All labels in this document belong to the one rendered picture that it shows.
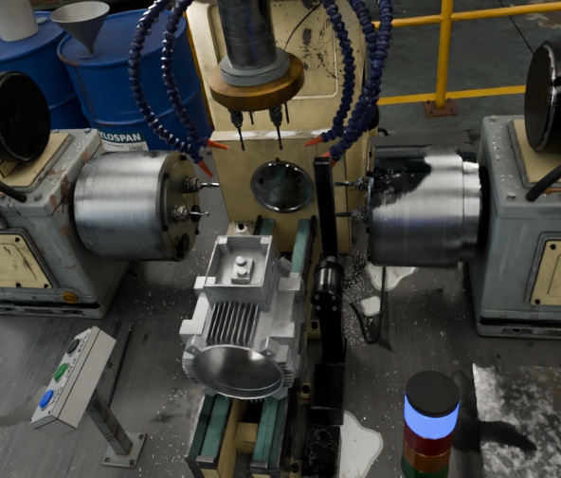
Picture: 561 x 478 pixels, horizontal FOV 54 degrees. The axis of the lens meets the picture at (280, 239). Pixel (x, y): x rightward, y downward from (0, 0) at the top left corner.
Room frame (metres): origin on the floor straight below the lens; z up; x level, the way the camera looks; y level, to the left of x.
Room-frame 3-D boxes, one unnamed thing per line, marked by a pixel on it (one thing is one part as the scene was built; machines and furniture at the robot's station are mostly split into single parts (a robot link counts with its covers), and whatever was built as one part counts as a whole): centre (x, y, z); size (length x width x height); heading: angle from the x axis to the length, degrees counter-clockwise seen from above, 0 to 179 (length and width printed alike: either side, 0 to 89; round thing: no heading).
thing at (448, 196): (0.84, -0.32, 1.04); 0.41 x 0.25 x 0.25; 74
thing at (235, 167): (1.08, -0.04, 0.97); 0.30 x 0.11 x 0.34; 74
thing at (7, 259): (1.09, 0.58, 0.99); 0.35 x 0.31 x 0.37; 74
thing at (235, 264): (0.67, 0.08, 1.11); 0.12 x 0.11 x 0.07; 166
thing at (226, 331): (0.63, 0.09, 1.02); 0.20 x 0.19 x 0.19; 166
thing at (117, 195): (1.02, 0.34, 1.04); 0.37 x 0.25 x 0.25; 74
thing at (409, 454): (0.33, -0.14, 1.10); 0.06 x 0.06 x 0.04
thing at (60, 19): (2.41, 0.66, 0.93); 0.25 x 0.24 x 0.25; 170
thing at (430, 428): (0.33, -0.14, 1.19); 0.06 x 0.06 x 0.04
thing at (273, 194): (1.02, -0.02, 1.02); 0.15 x 0.02 x 0.15; 74
